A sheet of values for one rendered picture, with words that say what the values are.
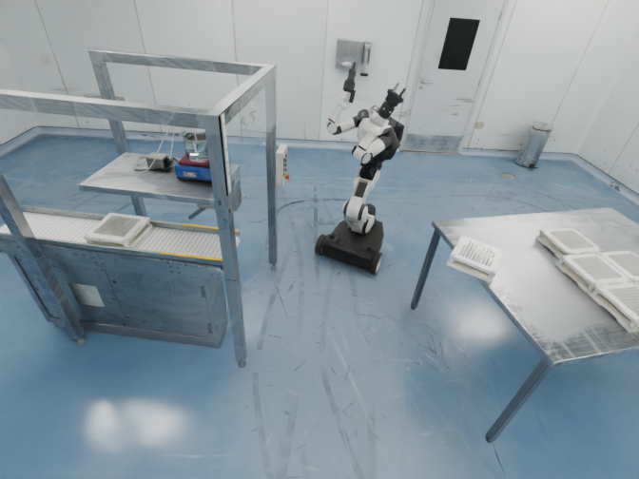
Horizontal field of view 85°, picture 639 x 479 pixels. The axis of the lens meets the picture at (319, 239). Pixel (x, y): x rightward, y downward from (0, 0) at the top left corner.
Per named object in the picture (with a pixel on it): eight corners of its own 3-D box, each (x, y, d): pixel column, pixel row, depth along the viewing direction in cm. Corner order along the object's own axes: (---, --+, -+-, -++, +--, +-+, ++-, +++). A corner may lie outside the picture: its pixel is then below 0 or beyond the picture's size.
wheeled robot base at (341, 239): (343, 222, 368) (346, 195, 349) (391, 237, 353) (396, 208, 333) (318, 256, 321) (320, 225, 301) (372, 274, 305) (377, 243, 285)
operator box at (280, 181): (287, 177, 269) (287, 144, 253) (282, 187, 255) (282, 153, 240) (280, 176, 269) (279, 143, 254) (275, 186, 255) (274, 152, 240)
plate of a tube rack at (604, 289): (631, 284, 185) (634, 281, 183) (678, 320, 165) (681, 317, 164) (593, 288, 180) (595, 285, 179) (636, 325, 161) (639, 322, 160)
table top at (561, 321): (608, 211, 267) (609, 207, 265) (788, 322, 182) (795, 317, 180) (431, 224, 235) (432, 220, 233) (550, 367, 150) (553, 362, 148)
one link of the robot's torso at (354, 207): (343, 218, 296) (361, 170, 305) (362, 223, 291) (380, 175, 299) (340, 211, 282) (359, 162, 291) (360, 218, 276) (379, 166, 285)
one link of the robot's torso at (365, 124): (381, 150, 306) (389, 108, 285) (400, 166, 281) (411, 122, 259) (350, 153, 297) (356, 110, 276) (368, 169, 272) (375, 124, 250)
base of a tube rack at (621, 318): (626, 291, 188) (629, 288, 186) (670, 327, 168) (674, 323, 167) (589, 295, 183) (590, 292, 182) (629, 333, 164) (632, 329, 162)
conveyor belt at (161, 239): (240, 243, 208) (240, 237, 205) (226, 271, 187) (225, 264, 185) (25, 218, 214) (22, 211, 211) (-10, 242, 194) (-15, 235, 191)
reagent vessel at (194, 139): (222, 151, 172) (219, 113, 161) (212, 164, 160) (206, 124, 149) (193, 148, 173) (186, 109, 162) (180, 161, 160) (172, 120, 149)
